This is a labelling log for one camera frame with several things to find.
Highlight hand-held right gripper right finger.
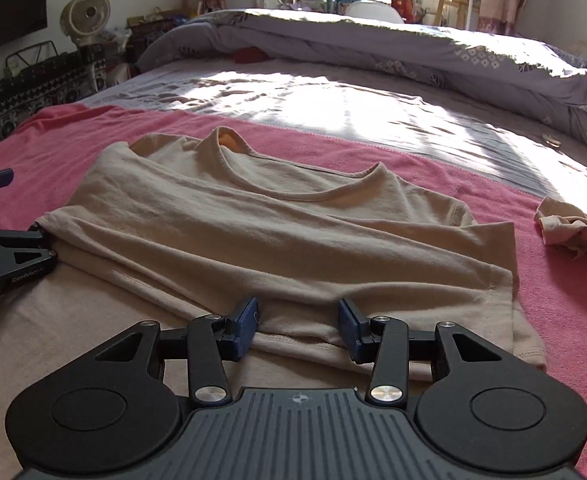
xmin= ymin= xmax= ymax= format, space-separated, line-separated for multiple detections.
xmin=337 ymin=298 xmax=509 ymax=408

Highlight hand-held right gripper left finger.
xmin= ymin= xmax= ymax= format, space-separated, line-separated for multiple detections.
xmin=83 ymin=296 xmax=261 ymax=409

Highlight beige T-shirt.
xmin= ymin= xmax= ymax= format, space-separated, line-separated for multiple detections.
xmin=0 ymin=127 xmax=547 ymax=411

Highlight black patterned cloth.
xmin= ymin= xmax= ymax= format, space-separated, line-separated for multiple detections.
xmin=0 ymin=52 xmax=96 ymax=148

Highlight white desk fan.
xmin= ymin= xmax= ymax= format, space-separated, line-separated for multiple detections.
xmin=59 ymin=0 xmax=113 ymax=96

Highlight printed shopping bag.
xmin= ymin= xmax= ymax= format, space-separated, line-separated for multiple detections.
xmin=126 ymin=17 xmax=184 ymax=61

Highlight pink blanket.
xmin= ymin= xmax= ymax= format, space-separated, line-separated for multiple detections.
xmin=0 ymin=104 xmax=587 ymax=480

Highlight lilac bed sheet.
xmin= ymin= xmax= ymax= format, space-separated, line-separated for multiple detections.
xmin=80 ymin=57 xmax=587 ymax=196

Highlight peach cotton pants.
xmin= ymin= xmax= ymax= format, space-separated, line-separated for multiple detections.
xmin=533 ymin=196 xmax=587 ymax=261

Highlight purple patterned quilt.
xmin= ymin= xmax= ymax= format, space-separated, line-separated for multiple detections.
xmin=137 ymin=9 xmax=587 ymax=161

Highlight black wire basket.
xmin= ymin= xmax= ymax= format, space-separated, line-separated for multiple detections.
xmin=4 ymin=40 xmax=59 ymax=73

